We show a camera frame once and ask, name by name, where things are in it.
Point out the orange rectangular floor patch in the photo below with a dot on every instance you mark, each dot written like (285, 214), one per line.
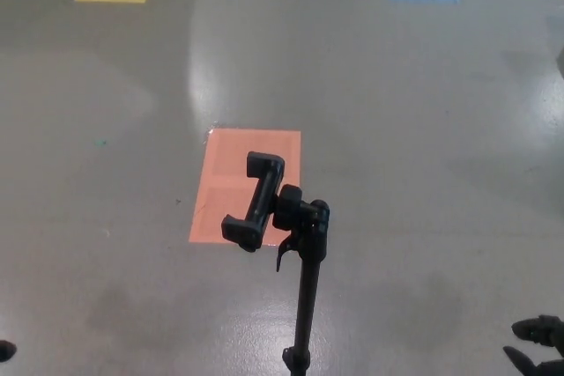
(220, 164)

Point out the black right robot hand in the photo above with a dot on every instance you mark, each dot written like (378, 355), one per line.
(539, 327)

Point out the black phone stand with clamp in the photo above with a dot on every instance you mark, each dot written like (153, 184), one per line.
(308, 283)

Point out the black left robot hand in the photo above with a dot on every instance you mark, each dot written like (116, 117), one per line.
(6, 350)

